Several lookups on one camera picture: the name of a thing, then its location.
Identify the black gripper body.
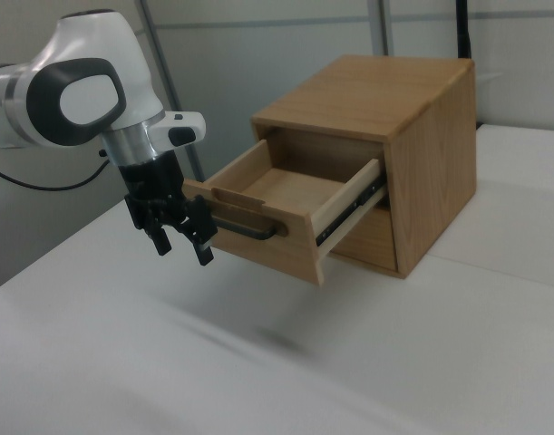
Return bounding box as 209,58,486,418
117,150,187,206

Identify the black pole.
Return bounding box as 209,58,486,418
453,0,475,61

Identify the slanted grey partition post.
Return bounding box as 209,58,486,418
137,0,206,183

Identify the closed wooden drawer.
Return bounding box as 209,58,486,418
327,202,401,274

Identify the wooden two-drawer cabinet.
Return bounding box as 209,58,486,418
250,54,478,280

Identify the black metal drawer slide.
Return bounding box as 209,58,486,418
315,173,387,248

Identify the wooden drawer with handle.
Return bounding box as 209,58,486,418
182,139,387,287

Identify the upright grey partition post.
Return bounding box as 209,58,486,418
374,0,392,58

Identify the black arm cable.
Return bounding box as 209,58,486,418
0,149,110,192

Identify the black metal drawer handle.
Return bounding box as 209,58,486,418
209,214,290,242

